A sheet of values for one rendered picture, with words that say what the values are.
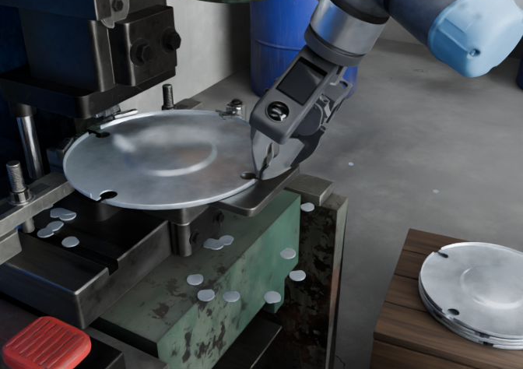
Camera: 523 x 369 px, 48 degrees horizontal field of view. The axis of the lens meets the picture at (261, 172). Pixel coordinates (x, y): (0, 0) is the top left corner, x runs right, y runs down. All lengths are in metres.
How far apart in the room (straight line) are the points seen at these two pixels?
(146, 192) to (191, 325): 0.18
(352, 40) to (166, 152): 0.33
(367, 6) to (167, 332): 0.44
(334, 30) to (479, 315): 0.74
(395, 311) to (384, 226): 0.89
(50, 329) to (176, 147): 0.34
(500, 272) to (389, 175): 1.16
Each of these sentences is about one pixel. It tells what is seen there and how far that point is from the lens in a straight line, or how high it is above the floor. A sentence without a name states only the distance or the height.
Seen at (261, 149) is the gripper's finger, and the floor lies 0.83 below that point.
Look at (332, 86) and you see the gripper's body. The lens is 0.71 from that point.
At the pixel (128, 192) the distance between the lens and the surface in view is 0.75.
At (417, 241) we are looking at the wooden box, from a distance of 1.43.
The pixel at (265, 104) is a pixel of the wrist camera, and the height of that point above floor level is 0.92.
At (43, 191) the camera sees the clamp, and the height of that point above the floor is 0.76.
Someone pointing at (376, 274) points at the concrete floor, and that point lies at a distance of 1.88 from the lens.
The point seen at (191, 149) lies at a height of 0.79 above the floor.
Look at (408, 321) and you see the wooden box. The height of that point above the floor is 0.35.
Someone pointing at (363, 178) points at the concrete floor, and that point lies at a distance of 2.37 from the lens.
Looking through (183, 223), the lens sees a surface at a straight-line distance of 0.81.
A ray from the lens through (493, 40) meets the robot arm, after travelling 0.54.
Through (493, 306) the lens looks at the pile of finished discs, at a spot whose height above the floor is 0.38.
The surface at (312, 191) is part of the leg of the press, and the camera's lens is 1.01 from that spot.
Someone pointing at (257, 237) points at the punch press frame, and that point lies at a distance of 0.89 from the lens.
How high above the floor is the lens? 1.16
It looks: 29 degrees down
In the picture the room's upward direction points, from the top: straight up
